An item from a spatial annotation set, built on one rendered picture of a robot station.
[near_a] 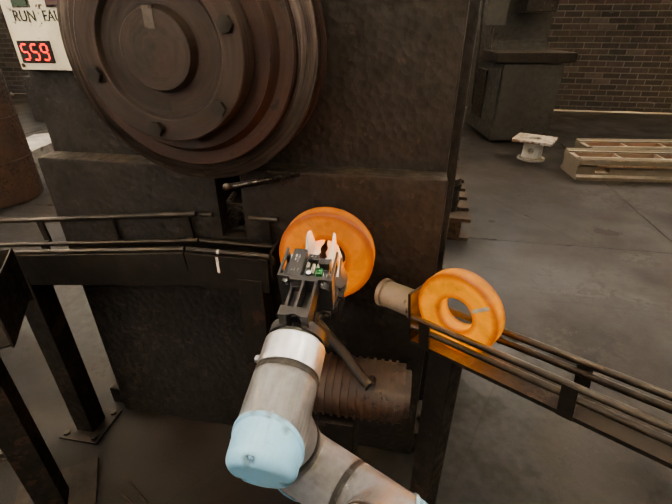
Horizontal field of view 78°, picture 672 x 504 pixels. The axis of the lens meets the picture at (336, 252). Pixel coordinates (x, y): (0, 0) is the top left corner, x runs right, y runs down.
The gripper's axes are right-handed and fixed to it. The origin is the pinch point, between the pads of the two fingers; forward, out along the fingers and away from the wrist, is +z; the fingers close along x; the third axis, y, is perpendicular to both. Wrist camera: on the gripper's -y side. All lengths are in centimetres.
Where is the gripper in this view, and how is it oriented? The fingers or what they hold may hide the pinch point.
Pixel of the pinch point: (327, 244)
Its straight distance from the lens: 66.4
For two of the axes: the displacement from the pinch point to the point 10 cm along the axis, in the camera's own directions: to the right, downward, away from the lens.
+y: -0.3, -7.1, -7.0
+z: 1.7, -6.9, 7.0
